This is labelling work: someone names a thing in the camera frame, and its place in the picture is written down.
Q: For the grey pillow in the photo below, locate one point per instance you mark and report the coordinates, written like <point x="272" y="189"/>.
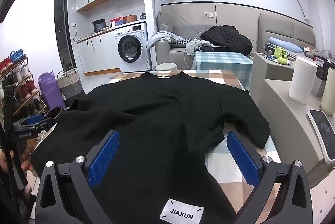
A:
<point x="164" y="22"/>

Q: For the grey low cabinet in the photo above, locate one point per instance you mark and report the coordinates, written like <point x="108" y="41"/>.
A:
<point x="269" y="69"/>

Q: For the white lower cabinet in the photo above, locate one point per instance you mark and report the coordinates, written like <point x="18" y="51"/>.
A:
<point x="96" y="54"/>

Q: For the red box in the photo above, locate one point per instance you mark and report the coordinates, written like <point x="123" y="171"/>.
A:
<point x="113" y="22"/>

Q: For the rows of shoes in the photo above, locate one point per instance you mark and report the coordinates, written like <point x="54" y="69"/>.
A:
<point x="17" y="56"/>

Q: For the green plush toy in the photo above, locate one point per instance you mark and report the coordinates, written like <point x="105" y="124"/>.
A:
<point x="280" y="54"/>

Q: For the woven laundry basket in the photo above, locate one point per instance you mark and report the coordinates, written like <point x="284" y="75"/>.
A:
<point x="69" y="85"/>

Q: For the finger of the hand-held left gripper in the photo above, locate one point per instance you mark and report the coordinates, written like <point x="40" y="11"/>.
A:
<point x="36" y="120"/>

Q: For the white round stool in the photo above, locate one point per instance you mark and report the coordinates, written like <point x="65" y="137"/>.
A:
<point x="167" y="67"/>

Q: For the black knit sweater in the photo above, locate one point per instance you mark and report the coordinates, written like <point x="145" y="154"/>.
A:
<point x="157" y="122"/>

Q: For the white crumpled clothes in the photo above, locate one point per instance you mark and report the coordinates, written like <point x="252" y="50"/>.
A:
<point x="195" y="46"/>

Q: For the checked tablecloth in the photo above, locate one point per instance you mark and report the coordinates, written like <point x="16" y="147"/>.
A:
<point x="218" y="171"/>

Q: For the person's left hand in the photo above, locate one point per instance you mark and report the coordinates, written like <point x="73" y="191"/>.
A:
<point x="26" y="163"/>

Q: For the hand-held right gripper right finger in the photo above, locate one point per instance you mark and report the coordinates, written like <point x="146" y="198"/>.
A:
<point x="242" y="158"/>

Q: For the shoe rack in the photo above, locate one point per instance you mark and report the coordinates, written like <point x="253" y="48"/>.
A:
<point x="24" y="103"/>

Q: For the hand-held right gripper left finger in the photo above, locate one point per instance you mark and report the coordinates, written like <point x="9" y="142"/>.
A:
<point x="104" y="156"/>

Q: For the black puffer jacket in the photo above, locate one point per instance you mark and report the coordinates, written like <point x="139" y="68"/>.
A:
<point x="226" y="38"/>

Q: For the white wall socket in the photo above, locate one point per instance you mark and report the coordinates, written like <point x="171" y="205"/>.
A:
<point x="208" y="14"/>

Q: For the light blue pillow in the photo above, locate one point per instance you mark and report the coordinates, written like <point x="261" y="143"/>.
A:
<point x="285" y="44"/>

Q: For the houndstooth cushion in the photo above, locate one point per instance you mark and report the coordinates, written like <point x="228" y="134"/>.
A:
<point x="180" y="41"/>

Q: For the grey ledge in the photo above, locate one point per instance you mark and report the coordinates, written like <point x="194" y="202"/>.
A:
<point x="285" y="114"/>

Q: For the grey blanket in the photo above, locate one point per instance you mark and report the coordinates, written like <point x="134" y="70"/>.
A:
<point x="322" y="52"/>

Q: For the white paper towel roll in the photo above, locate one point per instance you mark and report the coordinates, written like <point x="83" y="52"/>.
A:
<point x="302" y="80"/>

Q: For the dark door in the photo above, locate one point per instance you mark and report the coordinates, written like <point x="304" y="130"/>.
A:
<point x="62" y="30"/>

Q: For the white flat scale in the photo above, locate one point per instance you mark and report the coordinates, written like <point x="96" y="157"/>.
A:
<point x="323" y="130"/>

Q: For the beige sofa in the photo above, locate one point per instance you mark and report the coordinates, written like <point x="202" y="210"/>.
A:
<point x="178" y="56"/>

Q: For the purple bag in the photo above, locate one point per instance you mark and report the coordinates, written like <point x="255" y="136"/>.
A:
<point x="49" y="90"/>

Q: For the white washing machine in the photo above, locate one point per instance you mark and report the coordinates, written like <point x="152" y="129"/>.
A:
<point x="130" y="47"/>

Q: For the beige roll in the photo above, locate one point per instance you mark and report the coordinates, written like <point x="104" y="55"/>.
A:
<point x="328" y="96"/>

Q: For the black cardboard box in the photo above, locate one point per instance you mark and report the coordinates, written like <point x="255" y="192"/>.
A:
<point x="325" y="67"/>

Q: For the beige bed headboard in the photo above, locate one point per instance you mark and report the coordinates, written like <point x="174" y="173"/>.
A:
<point x="288" y="28"/>

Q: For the light grey garment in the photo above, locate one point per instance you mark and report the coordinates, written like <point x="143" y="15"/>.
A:
<point x="162" y="38"/>

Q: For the brown basin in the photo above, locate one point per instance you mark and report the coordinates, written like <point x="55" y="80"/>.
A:
<point x="130" y="18"/>

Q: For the black cooking pot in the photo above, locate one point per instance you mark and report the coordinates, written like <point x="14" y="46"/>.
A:
<point x="99" y="26"/>

